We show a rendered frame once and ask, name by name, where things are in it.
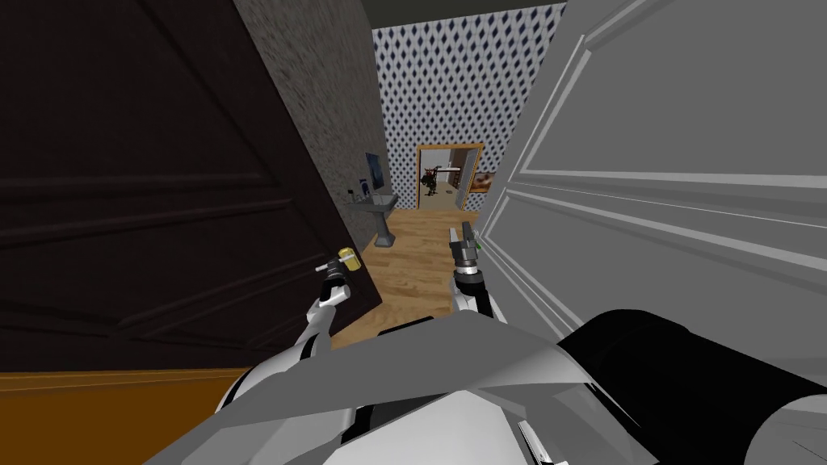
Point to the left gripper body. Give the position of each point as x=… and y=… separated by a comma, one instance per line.
x=336, y=274

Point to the wall mirror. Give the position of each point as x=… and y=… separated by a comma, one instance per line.
x=375, y=173

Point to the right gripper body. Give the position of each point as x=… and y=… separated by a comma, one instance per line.
x=466, y=258

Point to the grey door leaf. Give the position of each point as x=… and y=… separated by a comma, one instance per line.
x=678, y=103

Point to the brown wall picture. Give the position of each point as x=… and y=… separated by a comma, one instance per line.
x=484, y=182

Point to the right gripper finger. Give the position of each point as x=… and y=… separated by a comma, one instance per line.
x=455, y=237
x=468, y=234

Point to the grey pedestal sink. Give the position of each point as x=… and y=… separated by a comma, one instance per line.
x=378, y=206

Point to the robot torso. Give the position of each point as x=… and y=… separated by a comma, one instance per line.
x=413, y=387

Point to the dark brown door leaf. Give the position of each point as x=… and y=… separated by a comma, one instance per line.
x=142, y=181

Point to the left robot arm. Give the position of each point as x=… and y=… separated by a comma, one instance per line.
x=321, y=318

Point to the gold door knob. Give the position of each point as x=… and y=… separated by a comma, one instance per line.
x=350, y=260

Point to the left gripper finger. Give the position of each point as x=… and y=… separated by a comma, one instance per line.
x=323, y=267

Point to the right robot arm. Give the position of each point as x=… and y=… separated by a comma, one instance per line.
x=685, y=387

